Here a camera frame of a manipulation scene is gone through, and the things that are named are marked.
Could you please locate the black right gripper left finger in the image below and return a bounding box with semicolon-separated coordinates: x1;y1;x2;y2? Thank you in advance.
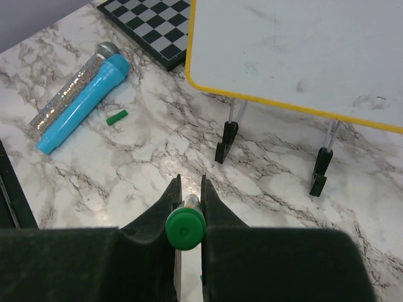
1;177;181;301

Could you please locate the blue toy microphone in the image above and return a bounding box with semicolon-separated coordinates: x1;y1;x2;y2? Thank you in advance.
37;54;130;155

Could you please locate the white whiteboard marker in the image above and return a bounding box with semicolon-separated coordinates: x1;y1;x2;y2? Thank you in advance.
165;194;207;250

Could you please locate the yellow framed whiteboard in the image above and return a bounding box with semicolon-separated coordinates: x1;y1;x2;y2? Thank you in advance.
186;1;402;133

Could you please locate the black white chessboard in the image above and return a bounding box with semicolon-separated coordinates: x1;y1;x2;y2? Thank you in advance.
98;0;190;71

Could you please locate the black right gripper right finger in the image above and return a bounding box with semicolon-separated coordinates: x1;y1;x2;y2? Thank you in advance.
201;178;376;301

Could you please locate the green marker cap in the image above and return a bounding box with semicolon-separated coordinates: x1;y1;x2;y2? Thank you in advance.
106;109;128;126

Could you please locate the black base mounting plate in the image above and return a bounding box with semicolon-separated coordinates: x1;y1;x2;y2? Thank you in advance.
1;142;38;229

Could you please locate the wire whiteboard stand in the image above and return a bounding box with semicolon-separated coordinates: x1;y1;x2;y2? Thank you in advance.
215;99;343;197

